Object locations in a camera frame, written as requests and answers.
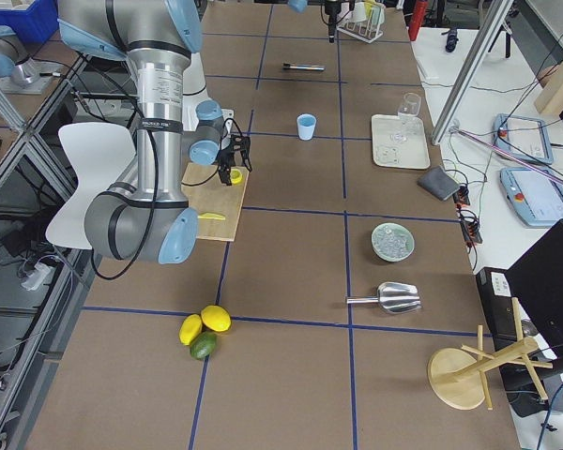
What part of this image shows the white chair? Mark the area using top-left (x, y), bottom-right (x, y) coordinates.
top-left (46, 122), bottom-right (137, 249)

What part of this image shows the grey folded cloth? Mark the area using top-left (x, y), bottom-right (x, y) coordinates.
top-left (417, 166), bottom-right (460, 201)

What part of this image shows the metal muddler stick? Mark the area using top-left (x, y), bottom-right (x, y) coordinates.
top-left (282, 63), bottom-right (326, 72)

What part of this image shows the black box on desk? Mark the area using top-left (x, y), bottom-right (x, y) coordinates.
top-left (476, 267), bottom-right (516, 340)

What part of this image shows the bamboo cutting board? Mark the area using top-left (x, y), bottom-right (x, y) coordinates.
top-left (182, 162), bottom-right (250, 242)

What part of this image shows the cream bear tray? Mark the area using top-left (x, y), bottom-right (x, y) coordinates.
top-left (371, 114), bottom-right (431, 170)

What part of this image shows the lower teach pendant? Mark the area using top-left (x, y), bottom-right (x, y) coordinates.
top-left (499, 168), bottom-right (563, 228)

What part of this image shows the blue storage bin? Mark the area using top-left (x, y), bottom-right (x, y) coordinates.
top-left (0, 1), bottom-right (58, 43)

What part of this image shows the metal ice scoop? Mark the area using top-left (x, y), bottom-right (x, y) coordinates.
top-left (346, 281), bottom-right (421, 315)

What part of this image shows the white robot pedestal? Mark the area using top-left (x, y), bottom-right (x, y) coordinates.
top-left (182, 53), bottom-right (210, 131)

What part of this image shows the dark umbrella on desk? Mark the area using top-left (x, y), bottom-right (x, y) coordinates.
top-left (445, 28), bottom-right (459, 53)

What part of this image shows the white power strip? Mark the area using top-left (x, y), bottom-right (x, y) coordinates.
top-left (21, 262), bottom-right (52, 292)

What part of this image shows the white wire cup rack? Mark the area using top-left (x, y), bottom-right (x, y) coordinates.
top-left (337, 0), bottom-right (386, 43)

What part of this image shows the teach pendant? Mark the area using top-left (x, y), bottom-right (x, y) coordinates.
top-left (494, 113), bottom-right (554, 165)
top-left (499, 168), bottom-right (563, 228)

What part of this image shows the lemon half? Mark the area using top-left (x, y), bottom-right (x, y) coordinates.
top-left (230, 169), bottom-right (243, 185)

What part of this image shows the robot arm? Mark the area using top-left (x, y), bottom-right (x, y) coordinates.
top-left (58, 1), bottom-right (251, 264)
top-left (287, 0), bottom-right (355, 43)

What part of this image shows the green lime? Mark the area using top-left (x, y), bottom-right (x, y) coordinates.
top-left (190, 331), bottom-right (217, 360)

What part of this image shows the wooden mug tree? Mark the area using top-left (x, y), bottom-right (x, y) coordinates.
top-left (427, 297), bottom-right (553, 410)

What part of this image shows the yellow lemon upper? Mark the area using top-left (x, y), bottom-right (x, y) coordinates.
top-left (200, 305), bottom-right (232, 332)

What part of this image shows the green bowl of ice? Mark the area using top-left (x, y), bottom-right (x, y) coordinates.
top-left (371, 223), bottom-right (415, 263)

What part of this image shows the black monitor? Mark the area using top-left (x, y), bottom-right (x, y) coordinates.
top-left (506, 219), bottom-right (563, 359)

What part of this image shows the upper teach pendant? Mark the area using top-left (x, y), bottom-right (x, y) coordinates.
top-left (494, 113), bottom-right (554, 165)

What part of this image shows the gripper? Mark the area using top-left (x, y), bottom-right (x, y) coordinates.
top-left (217, 133), bottom-right (252, 186)
top-left (323, 0), bottom-right (352, 43)

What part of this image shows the metal rod on desk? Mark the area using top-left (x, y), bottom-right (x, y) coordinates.
top-left (449, 127), bottom-right (563, 186)

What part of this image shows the light blue cup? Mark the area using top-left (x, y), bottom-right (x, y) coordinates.
top-left (297, 113), bottom-right (317, 141)

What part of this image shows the aluminium frame post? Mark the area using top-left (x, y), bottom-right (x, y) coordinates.
top-left (431, 0), bottom-right (513, 145)

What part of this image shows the yellow plastic knife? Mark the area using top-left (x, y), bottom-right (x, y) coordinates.
top-left (198, 212), bottom-right (226, 221)

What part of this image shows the wine glass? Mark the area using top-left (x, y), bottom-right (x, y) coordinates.
top-left (391, 93), bottom-right (421, 143)

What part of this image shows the yellow lemon left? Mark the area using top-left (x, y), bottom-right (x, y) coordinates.
top-left (178, 314), bottom-right (203, 346)

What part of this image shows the yellow lemon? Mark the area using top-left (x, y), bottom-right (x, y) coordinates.
top-left (200, 305), bottom-right (232, 332)
top-left (178, 314), bottom-right (203, 346)

